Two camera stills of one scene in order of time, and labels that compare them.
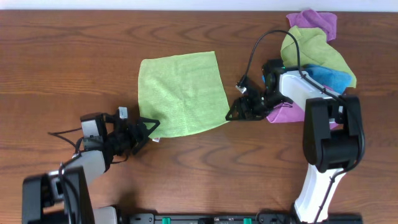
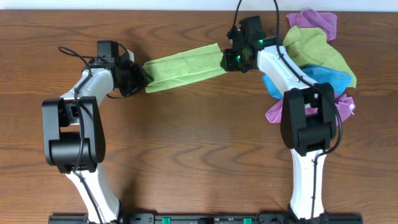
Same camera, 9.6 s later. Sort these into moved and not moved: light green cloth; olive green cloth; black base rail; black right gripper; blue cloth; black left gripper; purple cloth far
Moved: light green cloth; black left gripper; black right gripper
Not moved: black base rail; blue cloth; purple cloth far; olive green cloth
